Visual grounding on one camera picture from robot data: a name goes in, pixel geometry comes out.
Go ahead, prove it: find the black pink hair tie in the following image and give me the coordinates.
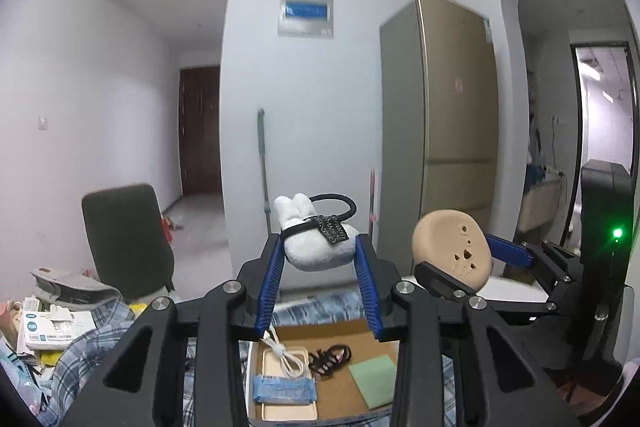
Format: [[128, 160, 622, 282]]
[[306, 343, 354, 379]]

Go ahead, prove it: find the green sponge cloth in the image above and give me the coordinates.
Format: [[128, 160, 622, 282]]
[[348, 355, 396, 410]]

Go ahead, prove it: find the grey fabric pouch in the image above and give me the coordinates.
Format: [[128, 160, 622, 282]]
[[30, 267, 122, 311]]

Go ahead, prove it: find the grey mop handle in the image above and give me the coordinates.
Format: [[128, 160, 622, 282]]
[[257, 108, 271, 234]]

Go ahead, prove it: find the gold refrigerator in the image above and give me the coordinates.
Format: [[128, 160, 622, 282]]
[[376, 0, 499, 275]]

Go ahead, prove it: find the black chair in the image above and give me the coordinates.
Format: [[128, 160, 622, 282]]
[[81, 183, 175, 301]]

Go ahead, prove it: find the beige round powder puff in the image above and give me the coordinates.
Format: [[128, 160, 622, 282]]
[[411, 209, 492, 291]]

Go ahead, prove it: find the beige sink cabinet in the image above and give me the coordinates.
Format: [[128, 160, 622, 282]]
[[516, 176, 564, 233]]

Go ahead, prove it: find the white cable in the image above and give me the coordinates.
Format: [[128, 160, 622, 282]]
[[261, 325, 307, 379]]

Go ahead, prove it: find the wall light switch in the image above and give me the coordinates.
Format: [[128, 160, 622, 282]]
[[38, 116, 49, 131]]

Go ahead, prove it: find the wall electrical panel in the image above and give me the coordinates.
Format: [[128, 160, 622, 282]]
[[278, 0, 334, 38]]

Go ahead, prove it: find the person right hand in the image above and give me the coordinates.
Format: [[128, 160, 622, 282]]
[[558, 361, 623, 417]]

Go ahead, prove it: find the blue plaid shirt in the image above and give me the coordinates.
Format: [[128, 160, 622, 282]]
[[1, 289, 457, 426]]

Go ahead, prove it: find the cardboard tray box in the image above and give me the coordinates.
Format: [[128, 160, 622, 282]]
[[246, 319, 402, 425]]

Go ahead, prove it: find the dark wooden door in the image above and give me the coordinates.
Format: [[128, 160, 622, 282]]
[[179, 66, 221, 196]]

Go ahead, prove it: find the red plastic bag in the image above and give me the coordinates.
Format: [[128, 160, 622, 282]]
[[163, 216, 183, 231]]

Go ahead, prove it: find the white medicine box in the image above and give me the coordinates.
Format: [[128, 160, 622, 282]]
[[17, 307, 96, 352]]

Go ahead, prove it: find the blue tissue packet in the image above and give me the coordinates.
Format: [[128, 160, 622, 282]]
[[253, 375, 317, 405]]

